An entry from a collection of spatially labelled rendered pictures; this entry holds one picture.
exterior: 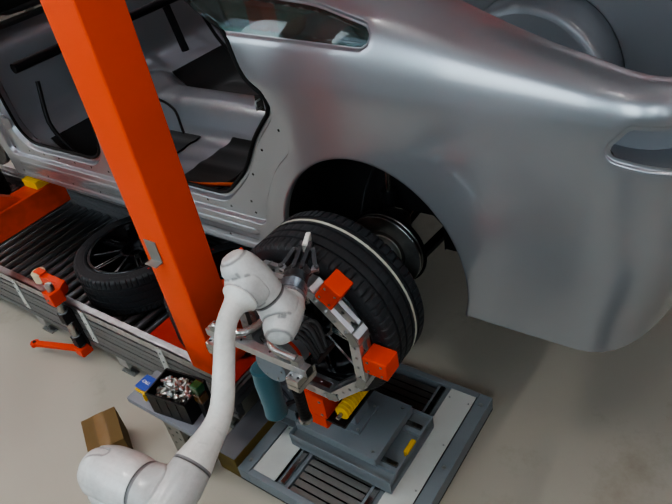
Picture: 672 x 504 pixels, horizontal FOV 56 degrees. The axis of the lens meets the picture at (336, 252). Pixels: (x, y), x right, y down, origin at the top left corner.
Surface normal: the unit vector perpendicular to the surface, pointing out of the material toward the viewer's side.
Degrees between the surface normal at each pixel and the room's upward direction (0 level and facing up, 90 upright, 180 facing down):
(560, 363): 0
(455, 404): 0
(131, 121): 90
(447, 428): 0
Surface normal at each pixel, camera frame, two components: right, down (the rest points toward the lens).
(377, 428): -0.15, -0.79
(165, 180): 0.81, 0.24
